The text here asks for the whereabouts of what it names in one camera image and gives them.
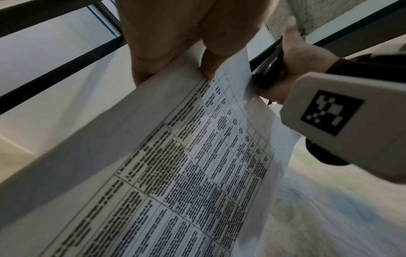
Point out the person's left hand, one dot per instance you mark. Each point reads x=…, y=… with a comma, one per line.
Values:
x=165, y=30

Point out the person's right hand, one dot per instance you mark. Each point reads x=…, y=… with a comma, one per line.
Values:
x=304, y=60

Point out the black stapler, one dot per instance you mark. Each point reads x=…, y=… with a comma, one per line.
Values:
x=269, y=70

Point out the stack of printed papers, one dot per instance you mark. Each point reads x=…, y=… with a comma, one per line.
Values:
x=158, y=175

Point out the white marker cube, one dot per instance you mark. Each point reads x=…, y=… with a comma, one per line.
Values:
x=374, y=140

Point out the cream wooden ledge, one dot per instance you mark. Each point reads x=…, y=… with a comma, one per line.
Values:
x=16, y=155

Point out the black post with bracket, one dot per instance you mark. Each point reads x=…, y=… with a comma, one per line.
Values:
x=63, y=70

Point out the plain black metal post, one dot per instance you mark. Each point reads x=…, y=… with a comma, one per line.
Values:
x=38, y=15

